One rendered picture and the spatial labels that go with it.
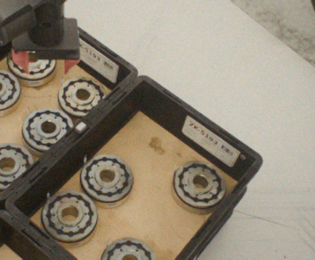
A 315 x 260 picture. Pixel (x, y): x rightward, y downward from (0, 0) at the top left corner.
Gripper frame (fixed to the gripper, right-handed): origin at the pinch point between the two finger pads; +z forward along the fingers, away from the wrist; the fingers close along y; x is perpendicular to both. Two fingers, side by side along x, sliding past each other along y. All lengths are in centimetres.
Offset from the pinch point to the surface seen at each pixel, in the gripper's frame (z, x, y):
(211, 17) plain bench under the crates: 38, 45, 44
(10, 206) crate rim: 13.1, -19.5, -6.6
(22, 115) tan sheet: 23.3, 5.8, -5.1
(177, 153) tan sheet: 24.0, -3.7, 26.4
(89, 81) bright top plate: 20.9, 12.5, 8.9
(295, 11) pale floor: 110, 113, 105
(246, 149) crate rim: 14.3, -8.8, 37.3
